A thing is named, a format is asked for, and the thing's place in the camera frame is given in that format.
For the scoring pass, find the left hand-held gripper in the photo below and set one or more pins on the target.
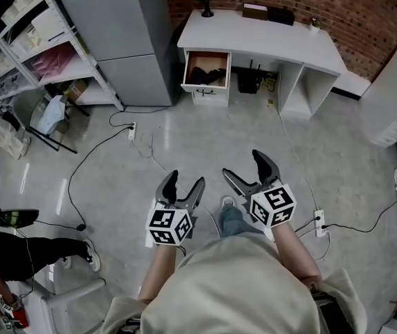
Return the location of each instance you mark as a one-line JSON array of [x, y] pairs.
[[167, 226]]

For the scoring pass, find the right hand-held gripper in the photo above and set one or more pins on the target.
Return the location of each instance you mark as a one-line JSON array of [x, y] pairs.
[[274, 205]]

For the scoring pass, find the white wooden drawer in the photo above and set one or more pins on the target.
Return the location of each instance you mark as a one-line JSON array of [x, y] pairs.
[[205, 87]]

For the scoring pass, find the person's right forearm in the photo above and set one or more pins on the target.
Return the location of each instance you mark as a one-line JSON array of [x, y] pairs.
[[293, 252]]

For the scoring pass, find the person's left forearm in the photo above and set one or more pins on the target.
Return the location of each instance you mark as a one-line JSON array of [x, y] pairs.
[[158, 273]]

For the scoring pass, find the white drawer cabinet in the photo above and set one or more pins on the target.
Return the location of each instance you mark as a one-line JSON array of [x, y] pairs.
[[393, 99]]

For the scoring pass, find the person's white shoe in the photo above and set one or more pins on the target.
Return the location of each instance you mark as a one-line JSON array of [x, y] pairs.
[[227, 201]]

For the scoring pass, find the person's blue jeans leg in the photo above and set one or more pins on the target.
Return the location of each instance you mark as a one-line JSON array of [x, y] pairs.
[[234, 223]]

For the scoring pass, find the white power strip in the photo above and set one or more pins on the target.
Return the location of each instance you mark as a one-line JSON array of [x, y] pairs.
[[320, 223], [132, 131]]

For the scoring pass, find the black router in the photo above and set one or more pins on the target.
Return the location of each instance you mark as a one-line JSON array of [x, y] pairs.
[[247, 80]]

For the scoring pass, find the person's beige shirt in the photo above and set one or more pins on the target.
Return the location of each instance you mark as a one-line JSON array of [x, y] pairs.
[[233, 287]]

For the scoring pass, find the white desk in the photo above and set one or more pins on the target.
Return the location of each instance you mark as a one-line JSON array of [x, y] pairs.
[[253, 40]]

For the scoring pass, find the black folding stand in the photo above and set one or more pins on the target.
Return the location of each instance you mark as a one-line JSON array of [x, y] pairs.
[[52, 139]]

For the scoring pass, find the cardboard box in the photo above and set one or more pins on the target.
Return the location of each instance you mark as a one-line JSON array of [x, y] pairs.
[[77, 90]]

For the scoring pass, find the light blue cloth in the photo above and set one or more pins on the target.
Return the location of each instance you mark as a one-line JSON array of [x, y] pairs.
[[52, 115]]

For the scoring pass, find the white stool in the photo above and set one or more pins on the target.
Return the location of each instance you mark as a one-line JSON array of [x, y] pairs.
[[66, 299]]

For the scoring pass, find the black box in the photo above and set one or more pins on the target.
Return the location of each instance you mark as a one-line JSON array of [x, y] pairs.
[[281, 16]]

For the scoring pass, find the small potted plant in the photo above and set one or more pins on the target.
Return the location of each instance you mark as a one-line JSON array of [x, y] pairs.
[[315, 24]]

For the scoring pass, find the brown box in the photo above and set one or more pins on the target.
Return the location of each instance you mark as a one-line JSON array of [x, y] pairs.
[[254, 12]]

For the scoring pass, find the tall grey cabinet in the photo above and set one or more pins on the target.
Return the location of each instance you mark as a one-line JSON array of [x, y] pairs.
[[125, 33]]

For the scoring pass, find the black goggles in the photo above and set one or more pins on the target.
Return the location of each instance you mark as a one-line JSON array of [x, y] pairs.
[[7, 217]]

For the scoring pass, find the pink sheets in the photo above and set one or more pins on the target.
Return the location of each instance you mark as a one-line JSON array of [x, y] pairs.
[[55, 64]]

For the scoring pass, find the red cup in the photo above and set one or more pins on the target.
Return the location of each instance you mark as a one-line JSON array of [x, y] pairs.
[[20, 318]]

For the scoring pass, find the white metal shelf rack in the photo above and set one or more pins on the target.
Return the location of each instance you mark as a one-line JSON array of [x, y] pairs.
[[7, 44]]

